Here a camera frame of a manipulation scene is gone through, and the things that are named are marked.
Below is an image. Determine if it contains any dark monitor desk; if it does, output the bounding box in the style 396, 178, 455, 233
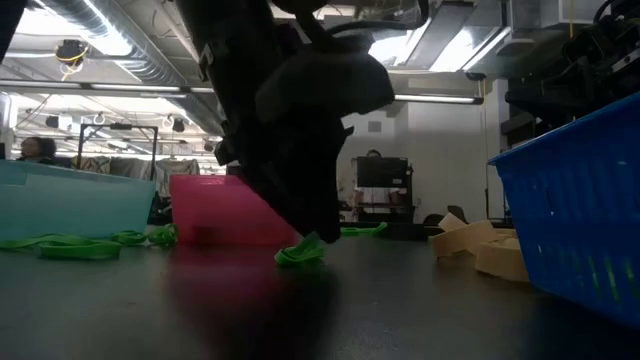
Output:
353, 187, 417, 224

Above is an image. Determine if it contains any black frame stand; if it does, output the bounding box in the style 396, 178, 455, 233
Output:
76, 122, 160, 182

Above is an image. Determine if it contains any blue plastic basket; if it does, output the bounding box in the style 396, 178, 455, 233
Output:
488, 92, 640, 329

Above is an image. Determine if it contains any tan rubber band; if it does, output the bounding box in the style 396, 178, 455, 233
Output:
474, 228, 530, 283
430, 212, 500, 259

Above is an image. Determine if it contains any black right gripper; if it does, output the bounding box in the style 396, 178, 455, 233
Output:
563, 27, 640, 96

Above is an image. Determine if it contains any teal plastic basket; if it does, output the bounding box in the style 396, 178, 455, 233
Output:
0, 159, 157, 242

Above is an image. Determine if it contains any silver ribbed air duct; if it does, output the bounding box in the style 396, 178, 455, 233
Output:
29, 0, 226, 136

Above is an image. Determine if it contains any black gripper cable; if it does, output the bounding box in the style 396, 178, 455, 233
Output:
299, 0, 431, 39

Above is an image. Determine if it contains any black yellow cable reel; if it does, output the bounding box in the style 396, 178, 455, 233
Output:
54, 38, 90, 67

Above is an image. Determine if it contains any draped light cloth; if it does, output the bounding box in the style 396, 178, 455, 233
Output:
154, 158, 201, 176

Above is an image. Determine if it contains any black monitor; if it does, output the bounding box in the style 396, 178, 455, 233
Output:
355, 155, 410, 190

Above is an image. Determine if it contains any ceiling light tube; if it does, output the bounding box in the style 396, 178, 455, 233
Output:
394, 93, 477, 105
89, 83, 181, 93

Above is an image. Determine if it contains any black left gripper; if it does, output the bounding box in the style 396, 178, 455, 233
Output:
202, 34, 396, 245

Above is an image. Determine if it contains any red plastic basket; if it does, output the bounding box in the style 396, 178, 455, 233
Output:
168, 173, 301, 247

